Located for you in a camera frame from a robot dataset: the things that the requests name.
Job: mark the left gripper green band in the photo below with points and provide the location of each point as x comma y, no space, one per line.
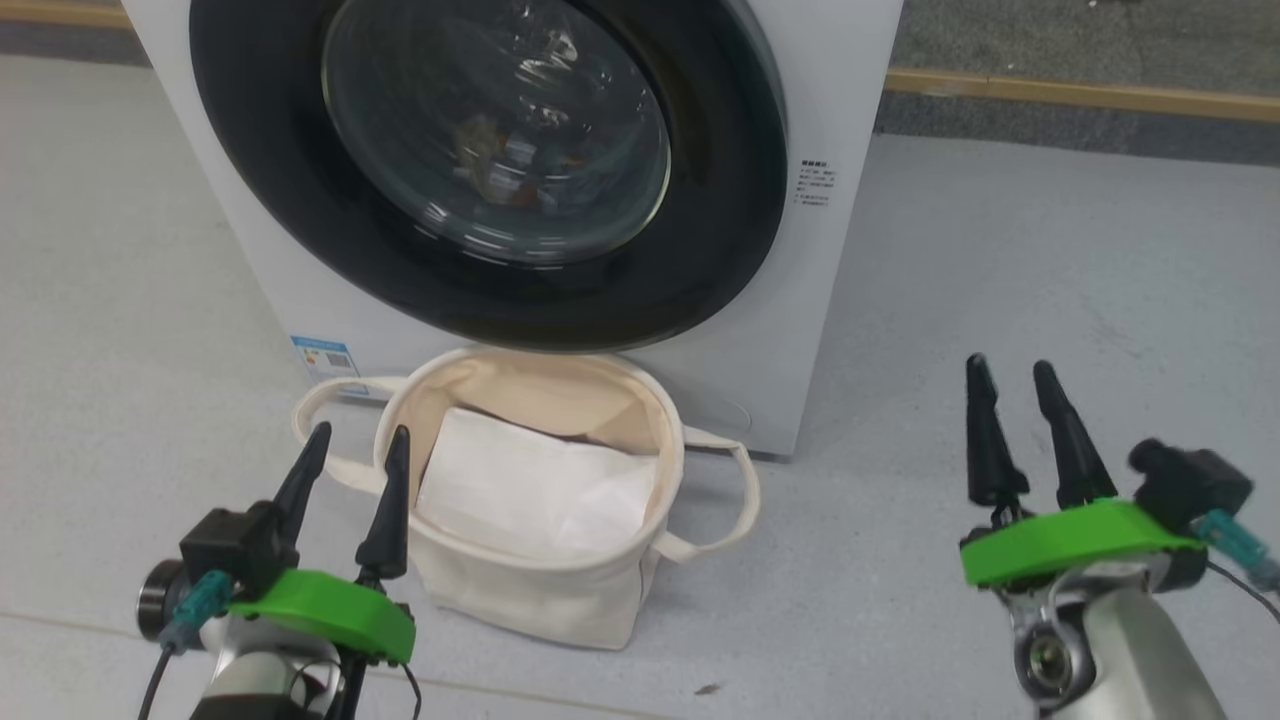
330,610

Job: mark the blue energy label sticker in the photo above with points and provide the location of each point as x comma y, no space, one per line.
325,358

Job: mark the cream canvas laundry basket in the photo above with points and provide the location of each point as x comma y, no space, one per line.
520,600

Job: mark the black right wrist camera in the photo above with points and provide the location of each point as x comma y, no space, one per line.
1185,485

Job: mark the black round glass washer door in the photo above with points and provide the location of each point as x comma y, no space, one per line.
260,200

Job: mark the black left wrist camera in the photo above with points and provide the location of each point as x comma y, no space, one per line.
225,550

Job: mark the white flat pad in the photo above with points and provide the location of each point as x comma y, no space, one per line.
530,490

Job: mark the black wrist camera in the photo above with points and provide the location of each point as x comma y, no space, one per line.
225,550
1185,485

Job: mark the white front-load washing machine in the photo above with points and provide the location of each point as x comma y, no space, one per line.
830,300

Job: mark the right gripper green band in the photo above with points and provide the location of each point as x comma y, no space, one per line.
1070,545

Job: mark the round filter cover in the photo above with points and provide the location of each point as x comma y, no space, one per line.
722,418

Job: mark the blue printed garment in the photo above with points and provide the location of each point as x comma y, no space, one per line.
490,180

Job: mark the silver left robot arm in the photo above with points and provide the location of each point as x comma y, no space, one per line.
250,675

